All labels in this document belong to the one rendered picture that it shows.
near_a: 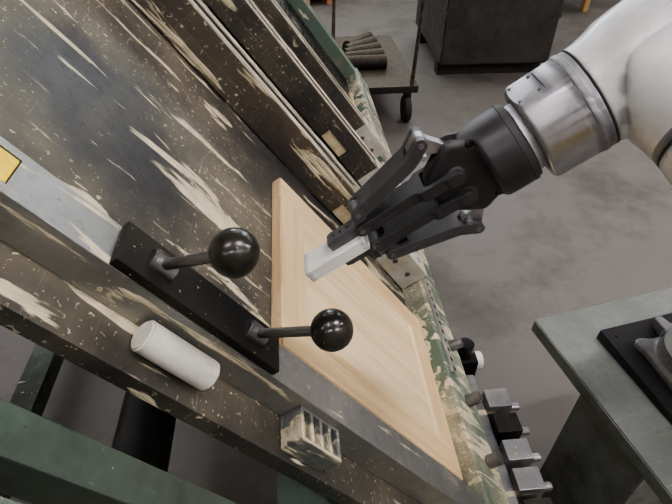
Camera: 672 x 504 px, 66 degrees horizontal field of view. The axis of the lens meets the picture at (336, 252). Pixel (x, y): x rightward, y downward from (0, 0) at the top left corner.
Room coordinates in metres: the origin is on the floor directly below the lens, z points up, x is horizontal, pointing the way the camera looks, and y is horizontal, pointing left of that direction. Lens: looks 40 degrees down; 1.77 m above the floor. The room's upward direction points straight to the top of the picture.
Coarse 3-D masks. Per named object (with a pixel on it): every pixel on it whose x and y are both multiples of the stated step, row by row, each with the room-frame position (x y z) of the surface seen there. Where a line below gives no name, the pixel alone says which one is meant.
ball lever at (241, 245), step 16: (224, 240) 0.28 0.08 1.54; (240, 240) 0.28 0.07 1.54; (256, 240) 0.29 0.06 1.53; (160, 256) 0.33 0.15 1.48; (192, 256) 0.31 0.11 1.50; (208, 256) 0.28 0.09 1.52; (224, 256) 0.27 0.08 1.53; (240, 256) 0.27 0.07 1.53; (256, 256) 0.28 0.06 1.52; (160, 272) 0.32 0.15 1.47; (176, 272) 0.33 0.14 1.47; (224, 272) 0.27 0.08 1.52; (240, 272) 0.27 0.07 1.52
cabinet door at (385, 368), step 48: (288, 192) 0.75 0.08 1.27; (288, 240) 0.61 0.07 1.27; (288, 288) 0.50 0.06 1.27; (336, 288) 0.61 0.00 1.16; (384, 288) 0.77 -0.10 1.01; (384, 336) 0.61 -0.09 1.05; (336, 384) 0.40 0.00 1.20; (384, 384) 0.49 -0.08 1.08; (432, 384) 0.60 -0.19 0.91; (432, 432) 0.47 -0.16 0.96
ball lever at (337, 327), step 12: (324, 312) 0.30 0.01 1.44; (336, 312) 0.30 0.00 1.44; (252, 324) 0.34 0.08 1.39; (312, 324) 0.30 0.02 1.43; (324, 324) 0.29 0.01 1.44; (336, 324) 0.29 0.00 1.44; (348, 324) 0.29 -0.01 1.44; (252, 336) 0.33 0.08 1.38; (264, 336) 0.33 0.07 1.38; (276, 336) 0.32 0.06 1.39; (288, 336) 0.31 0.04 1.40; (300, 336) 0.31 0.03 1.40; (312, 336) 0.29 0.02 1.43; (324, 336) 0.28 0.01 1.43; (336, 336) 0.28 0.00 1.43; (348, 336) 0.29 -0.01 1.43; (324, 348) 0.28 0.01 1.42; (336, 348) 0.28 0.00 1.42
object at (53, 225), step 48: (0, 144) 0.34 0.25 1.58; (0, 192) 0.30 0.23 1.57; (48, 192) 0.33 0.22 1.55; (48, 240) 0.30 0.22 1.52; (96, 240) 0.32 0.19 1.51; (96, 288) 0.30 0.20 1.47; (144, 288) 0.31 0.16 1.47; (192, 336) 0.31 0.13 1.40; (240, 384) 0.31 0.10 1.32; (288, 384) 0.32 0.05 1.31; (384, 432) 0.36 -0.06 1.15; (432, 480) 0.34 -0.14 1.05
